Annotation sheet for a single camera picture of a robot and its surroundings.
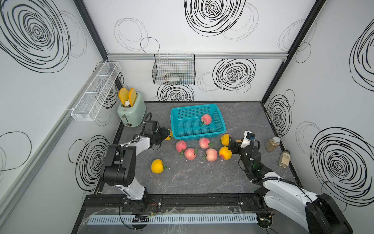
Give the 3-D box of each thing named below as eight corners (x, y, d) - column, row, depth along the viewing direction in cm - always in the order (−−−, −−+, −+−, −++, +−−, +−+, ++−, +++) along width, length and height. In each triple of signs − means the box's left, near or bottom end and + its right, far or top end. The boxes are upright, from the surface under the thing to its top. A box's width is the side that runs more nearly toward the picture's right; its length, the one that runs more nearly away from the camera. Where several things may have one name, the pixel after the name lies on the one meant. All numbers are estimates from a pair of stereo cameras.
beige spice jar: (278, 165, 89) (281, 162, 85) (280, 151, 94) (283, 148, 91) (285, 169, 87) (289, 166, 84) (287, 154, 93) (291, 151, 90)
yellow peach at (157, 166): (152, 174, 85) (150, 170, 80) (154, 162, 90) (152, 158, 85) (163, 174, 85) (161, 170, 80) (164, 162, 90) (163, 158, 85)
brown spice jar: (266, 151, 94) (273, 144, 86) (263, 144, 98) (270, 136, 90) (274, 151, 94) (282, 144, 86) (271, 144, 98) (279, 136, 90)
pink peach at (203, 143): (199, 148, 94) (199, 145, 90) (198, 140, 97) (199, 137, 94) (209, 148, 94) (210, 145, 90) (208, 141, 97) (209, 137, 94)
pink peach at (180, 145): (176, 152, 93) (175, 148, 89) (176, 144, 97) (176, 140, 93) (186, 152, 93) (186, 148, 89) (186, 144, 97) (186, 140, 93)
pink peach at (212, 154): (206, 162, 89) (207, 158, 85) (206, 152, 93) (207, 147, 89) (216, 162, 89) (218, 158, 85) (215, 152, 94) (216, 147, 89)
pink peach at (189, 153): (184, 161, 90) (184, 156, 85) (184, 151, 94) (184, 147, 89) (196, 161, 90) (196, 156, 85) (195, 152, 94) (196, 147, 89)
